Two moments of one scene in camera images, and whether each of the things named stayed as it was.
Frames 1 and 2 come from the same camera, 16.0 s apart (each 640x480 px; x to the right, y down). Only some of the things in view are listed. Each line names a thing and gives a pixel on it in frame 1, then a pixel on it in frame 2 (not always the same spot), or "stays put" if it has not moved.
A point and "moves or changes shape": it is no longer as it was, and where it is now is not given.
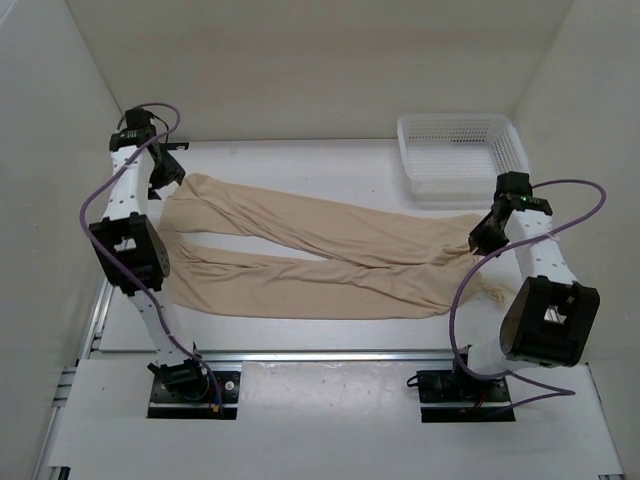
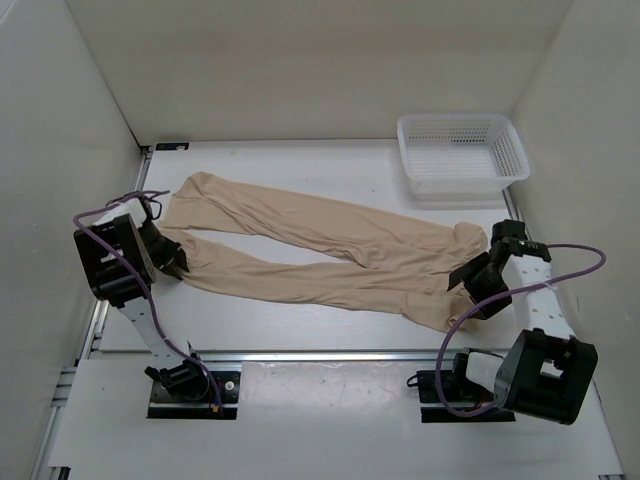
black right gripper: [478, 239] -> [476, 294]
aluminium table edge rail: [270, 355] stays put
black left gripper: [174, 172] -> [174, 252]
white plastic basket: [459, 156] stays put
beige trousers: [237, 255] moves or changes shape
